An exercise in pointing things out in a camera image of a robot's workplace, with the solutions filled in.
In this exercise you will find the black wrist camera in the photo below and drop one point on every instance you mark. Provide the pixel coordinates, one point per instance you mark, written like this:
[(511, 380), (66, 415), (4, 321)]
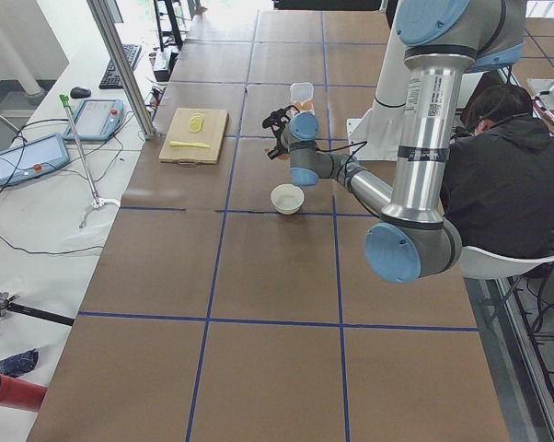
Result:
[(277, 121)]

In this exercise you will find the blue teach pendant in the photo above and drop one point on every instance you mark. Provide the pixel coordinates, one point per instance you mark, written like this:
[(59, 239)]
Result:
[(97, 119), (32, 160)]

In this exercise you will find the white chair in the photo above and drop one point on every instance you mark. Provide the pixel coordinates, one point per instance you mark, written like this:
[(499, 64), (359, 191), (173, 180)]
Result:
[(480, 266)]

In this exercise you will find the black computer mouse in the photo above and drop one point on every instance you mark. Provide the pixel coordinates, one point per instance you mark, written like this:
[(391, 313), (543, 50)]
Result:
[(80, 93)]

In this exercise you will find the grabber stick green tip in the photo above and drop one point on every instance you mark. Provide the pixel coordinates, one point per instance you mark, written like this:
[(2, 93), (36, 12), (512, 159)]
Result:
[(97, 201)]

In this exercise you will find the black tripod rod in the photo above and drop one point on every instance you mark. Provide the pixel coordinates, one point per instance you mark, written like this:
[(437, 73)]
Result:
[(8, 304)]

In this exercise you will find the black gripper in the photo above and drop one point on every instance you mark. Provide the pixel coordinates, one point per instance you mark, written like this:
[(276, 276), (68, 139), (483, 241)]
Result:
[(282, 138)]

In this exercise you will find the person in black jacket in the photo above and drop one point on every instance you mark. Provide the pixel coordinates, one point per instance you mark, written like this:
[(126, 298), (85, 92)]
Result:
[(498, 186)]

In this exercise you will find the clear plastic egg box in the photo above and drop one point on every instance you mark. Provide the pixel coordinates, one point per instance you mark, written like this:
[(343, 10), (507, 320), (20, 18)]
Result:
[(301, 92)]

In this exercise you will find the wooden cutting board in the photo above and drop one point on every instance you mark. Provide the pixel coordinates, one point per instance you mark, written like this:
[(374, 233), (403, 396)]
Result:
[(212, 133)]

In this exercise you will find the red cylinder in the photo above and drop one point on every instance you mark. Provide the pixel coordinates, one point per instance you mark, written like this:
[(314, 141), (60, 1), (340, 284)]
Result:
[(20, 394)]

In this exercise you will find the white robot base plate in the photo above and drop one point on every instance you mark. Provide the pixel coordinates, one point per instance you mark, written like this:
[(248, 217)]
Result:
[(381, 138)]

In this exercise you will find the yellow plastic knife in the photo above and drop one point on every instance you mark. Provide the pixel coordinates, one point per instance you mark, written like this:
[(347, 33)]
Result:
[(189, 144)]

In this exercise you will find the white bowl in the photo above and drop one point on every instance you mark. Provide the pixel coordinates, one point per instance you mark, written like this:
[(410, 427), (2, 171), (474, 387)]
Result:
[(287, 198)]

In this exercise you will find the near blue teach pendant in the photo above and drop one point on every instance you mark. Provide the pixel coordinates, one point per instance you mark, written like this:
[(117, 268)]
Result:
[(32, 160)]

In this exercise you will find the aluminium frame post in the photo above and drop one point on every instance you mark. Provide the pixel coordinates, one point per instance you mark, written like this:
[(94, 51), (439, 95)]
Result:
[(109, 34)]

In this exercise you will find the front lemon slice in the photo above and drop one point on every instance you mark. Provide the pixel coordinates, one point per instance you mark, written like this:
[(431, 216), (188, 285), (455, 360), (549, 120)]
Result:
[(195, 128)]

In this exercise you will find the far blue teach pendant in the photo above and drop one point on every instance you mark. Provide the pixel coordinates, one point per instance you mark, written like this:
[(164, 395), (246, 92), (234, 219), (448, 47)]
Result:
[(97, 119)]

